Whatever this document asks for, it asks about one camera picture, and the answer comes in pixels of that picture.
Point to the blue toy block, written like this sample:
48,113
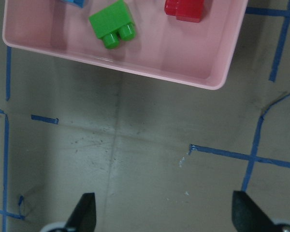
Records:
78,3

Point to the green toy block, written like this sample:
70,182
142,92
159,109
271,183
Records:
113,24

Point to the pink plastic box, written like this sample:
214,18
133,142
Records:
195,54

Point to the red toy block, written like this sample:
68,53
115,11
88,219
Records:
185,10

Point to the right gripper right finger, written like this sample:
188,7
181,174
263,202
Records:
248,217

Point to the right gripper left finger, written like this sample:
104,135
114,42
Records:
82,219

